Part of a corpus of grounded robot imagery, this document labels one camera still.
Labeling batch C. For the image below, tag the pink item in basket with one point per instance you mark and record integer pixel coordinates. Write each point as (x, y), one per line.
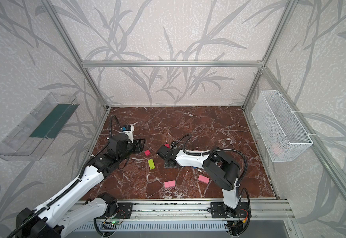
(277, 150)

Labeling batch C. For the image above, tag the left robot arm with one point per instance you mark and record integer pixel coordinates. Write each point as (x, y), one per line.
(95, 170)

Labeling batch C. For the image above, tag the lime green block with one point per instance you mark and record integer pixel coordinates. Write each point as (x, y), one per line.
(151, 164)

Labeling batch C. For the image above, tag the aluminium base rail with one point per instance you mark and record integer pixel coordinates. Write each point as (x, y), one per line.
(163, 210)

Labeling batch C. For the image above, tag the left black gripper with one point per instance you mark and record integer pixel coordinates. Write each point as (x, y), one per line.
(135, 146)

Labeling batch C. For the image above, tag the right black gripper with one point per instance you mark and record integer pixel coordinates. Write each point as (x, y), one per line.
(163, 152)

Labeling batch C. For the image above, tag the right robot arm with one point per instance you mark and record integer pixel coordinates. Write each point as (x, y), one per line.
(226, 167)

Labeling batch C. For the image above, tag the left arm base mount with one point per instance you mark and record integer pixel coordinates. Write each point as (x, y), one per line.
(123, 210)

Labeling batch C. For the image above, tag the white wire basket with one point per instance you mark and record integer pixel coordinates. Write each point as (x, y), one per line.
(278, 123)

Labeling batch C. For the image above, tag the pink block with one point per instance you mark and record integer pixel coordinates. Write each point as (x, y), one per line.
(203, 179)
(169, 184)

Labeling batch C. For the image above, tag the magenta cube on left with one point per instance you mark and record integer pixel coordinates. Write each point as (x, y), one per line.
(147, 153)

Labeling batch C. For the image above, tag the clear plastic wall tray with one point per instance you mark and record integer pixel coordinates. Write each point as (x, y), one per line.
(34, 135)

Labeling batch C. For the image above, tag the aluminium frame crossbar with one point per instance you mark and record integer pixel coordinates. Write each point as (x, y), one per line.
(166, 63)

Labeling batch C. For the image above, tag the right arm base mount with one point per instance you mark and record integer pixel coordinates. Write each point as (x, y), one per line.
(219, 210)

